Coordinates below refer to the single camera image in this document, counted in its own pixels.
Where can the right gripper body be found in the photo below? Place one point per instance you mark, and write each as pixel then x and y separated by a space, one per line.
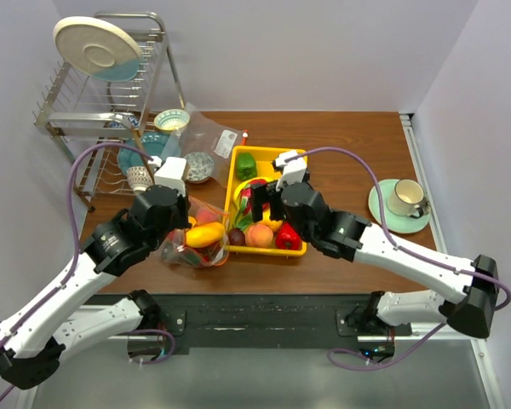
pixel 272 187

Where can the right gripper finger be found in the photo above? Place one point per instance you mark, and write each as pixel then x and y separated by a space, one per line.
pixel 258 199
pixel 275 203

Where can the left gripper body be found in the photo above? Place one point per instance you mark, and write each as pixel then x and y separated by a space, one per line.
pixel 180 216

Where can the pink peach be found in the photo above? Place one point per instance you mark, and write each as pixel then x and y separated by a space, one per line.
pixel 205 216

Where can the yellow lemon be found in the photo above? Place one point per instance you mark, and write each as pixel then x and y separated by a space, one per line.
pixel 204 235

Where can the yellow plastic tray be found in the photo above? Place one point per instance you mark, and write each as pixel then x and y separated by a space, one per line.
pixel 263 157

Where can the green bell pepper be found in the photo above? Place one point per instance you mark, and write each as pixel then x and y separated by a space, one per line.
pixel 245 167

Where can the orange zip top bag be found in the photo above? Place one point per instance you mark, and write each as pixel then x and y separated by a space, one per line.
pixel 177 237

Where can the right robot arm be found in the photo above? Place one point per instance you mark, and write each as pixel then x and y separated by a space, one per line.
pixel 459 292

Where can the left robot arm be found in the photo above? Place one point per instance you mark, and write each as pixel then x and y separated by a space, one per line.
pixel 42 336

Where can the clear bag with label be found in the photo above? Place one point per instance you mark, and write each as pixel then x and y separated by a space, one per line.
pixel 205 135

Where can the small yellow fruit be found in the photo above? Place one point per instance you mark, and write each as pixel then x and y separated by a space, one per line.
pixel 274 225

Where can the red dragon fruit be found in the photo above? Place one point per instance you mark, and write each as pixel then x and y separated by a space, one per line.
pixel 244 194

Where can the red bell pepper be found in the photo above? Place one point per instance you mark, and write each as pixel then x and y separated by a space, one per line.
pixel 287 238

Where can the orange peach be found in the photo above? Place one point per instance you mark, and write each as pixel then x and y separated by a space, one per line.
pixel 259 236

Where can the dark purple plum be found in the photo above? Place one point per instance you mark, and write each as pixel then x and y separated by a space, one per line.
pixel 236 237

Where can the floral grey bowl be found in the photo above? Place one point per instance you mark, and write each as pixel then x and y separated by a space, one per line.
pixel 200 167

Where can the teal scalloped plate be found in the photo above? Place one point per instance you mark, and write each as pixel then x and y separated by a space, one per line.
pixel 155 143

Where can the teal striped small bowl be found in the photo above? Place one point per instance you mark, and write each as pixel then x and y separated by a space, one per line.
pixel 171 120

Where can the metal dish rack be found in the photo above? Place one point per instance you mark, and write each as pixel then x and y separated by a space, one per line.
pixel 78 111

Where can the green saucer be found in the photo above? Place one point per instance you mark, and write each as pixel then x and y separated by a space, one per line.
pixel 377 203

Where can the cream mug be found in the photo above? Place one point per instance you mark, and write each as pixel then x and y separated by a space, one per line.
pixel 408 199

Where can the beige and teal plate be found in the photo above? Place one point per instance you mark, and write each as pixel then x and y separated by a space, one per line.
pixel 98 48

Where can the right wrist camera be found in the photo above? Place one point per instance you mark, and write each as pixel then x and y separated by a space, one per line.
pixel 292 168

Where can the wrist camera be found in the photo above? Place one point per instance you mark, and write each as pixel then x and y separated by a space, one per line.
pixel 171 175
pixel 292 168

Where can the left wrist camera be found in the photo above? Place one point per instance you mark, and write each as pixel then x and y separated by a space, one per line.
pixel 171 175

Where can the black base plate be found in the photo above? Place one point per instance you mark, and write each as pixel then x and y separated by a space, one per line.
pixel 184 321

